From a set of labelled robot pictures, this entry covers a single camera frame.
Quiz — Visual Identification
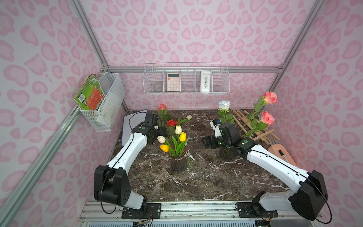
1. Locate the cream white tulip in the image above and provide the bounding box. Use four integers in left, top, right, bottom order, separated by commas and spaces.
174, 125, 183, 155

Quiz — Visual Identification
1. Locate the orange tulip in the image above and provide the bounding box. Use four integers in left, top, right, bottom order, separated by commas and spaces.
160, 144, 177, 157

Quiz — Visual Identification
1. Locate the pink rose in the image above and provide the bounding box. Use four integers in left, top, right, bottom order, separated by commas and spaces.
157, 104, 171, 127
244, 111, 275, 137
247, 91, 278, 123

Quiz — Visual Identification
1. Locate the purple glass vase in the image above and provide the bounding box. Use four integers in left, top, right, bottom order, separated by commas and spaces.
219, 147, 241, 161
171, 149, 187, 173

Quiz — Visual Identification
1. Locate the yellow tulip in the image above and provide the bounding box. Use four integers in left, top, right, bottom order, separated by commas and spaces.
176, 132, 187, 156

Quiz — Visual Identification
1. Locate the white rose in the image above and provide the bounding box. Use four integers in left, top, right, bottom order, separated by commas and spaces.
177, 115, 192, 125
218, 100, 234, 124

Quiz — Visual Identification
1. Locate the blue framed whiteboard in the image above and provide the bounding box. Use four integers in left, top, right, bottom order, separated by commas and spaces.
121, 110, 148, 146

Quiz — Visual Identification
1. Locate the wooden easel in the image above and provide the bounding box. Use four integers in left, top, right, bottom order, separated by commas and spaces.
231, 108, 281, 146

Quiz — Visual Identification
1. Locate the red rose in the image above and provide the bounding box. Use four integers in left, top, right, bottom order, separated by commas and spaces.
167, 119, 178, 134

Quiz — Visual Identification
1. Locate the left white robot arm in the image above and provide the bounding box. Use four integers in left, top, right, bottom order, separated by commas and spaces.
94, 113, 167, 211

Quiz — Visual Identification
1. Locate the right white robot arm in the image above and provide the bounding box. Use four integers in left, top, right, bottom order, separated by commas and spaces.
202, 119, 329, 221

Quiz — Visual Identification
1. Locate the pink calculator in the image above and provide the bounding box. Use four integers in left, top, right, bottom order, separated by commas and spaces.
166, 73, 181, 92

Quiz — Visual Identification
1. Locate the pink eraser holder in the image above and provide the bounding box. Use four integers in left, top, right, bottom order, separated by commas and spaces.
268, 144, 297, 166

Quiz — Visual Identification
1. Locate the white remote control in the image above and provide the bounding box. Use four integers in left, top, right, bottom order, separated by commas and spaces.
200, 71, 211, 92

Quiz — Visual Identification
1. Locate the white mesh side basket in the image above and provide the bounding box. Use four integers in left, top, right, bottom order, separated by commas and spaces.
80, 72, 125, 132

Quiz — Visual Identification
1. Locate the black marker pen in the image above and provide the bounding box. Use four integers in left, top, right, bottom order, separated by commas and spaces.
279, 150, 289, 163

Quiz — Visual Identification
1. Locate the green red booklet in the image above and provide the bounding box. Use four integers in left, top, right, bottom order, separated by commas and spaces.
74, 74, 105, 111

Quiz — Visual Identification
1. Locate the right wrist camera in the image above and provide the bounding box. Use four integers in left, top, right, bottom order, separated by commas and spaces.
210, 119, 222, 138

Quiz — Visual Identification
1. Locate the white wire wall basket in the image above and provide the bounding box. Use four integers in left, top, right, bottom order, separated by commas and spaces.
142, 62, 230, 94

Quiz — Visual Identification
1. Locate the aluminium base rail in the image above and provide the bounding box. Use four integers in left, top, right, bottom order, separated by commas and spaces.
76, 201, 323, 227

